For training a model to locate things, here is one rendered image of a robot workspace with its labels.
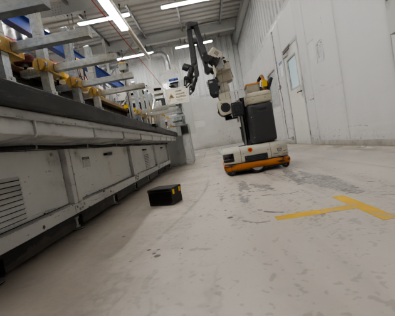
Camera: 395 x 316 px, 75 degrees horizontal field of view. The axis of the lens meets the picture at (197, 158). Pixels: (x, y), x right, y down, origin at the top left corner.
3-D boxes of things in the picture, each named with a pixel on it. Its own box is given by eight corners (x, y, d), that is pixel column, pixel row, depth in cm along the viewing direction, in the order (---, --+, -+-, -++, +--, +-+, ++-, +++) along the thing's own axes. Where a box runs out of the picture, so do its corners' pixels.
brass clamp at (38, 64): (64, 76, 121) (62, 66, 120) (46, 68, 107) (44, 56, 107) (51, 79, 121) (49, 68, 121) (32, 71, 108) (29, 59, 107)
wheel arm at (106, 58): (118, 63, 116) (116, 53, 116) (115, 61, 113) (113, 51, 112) (26, 81, 118) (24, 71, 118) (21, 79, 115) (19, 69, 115)
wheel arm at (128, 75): (134, 79, 141) (133, 72, 141) (132, 78, 138) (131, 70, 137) (58, 94, 143) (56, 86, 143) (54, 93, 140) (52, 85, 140)
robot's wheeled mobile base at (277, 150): (276, 158, 321) (273, 139, 320) (292, 163, 258) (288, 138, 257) (223, 168, 327) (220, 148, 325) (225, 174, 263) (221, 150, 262)
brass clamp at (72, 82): (89, 90, 146) (88, 81, 145) (77, 85, 132) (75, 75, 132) (79, 92, 146) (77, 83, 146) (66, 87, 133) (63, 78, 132)
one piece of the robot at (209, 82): (222, 96, 303) (219, 78, 302) (223, 92, 276) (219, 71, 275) (209, 99, 304) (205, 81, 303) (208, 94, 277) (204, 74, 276)
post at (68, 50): (86, 118, 139) (69, 28, 137) (83, 117, 136) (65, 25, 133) (80, 119, 140) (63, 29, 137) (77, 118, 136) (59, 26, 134)
